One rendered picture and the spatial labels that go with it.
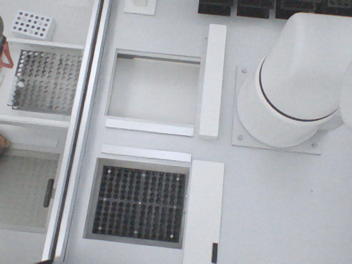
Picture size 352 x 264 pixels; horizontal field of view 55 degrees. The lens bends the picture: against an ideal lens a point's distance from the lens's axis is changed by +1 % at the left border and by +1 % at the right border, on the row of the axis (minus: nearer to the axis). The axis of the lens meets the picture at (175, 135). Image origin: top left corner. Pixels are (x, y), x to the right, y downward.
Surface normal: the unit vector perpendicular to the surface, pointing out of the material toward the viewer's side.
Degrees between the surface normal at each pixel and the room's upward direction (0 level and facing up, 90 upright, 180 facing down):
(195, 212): 0
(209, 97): 0
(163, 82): 0
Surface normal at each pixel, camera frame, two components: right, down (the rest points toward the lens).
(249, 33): 0.01, -0.25
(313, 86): -0.11, 0.85
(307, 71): -0.09, 0.68
